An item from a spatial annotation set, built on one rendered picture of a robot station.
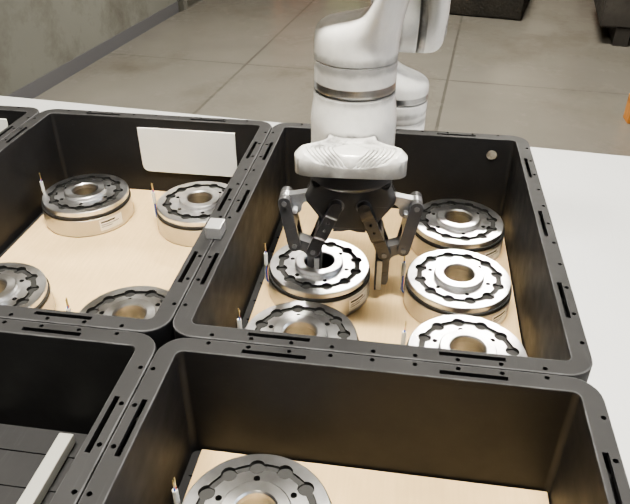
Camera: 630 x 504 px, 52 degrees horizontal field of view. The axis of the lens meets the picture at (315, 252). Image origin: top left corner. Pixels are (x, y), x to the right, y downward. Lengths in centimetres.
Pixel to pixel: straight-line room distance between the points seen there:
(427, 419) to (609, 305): 52
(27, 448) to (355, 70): 39
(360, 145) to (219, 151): 32
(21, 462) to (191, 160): 43
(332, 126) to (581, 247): 59
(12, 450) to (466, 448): 35
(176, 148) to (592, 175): 77
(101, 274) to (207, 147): 21
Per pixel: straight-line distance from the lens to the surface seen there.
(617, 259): 105
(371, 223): 61
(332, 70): 54
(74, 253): 78
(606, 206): 119
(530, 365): 47
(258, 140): 76
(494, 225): 76
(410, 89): 97
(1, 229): 82
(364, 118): 55
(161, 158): 86
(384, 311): 66
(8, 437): 59
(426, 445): 50
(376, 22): 52
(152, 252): 76
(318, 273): 64
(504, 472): 52
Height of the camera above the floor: 124
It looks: 34 degrees down
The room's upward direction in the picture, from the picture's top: straight up
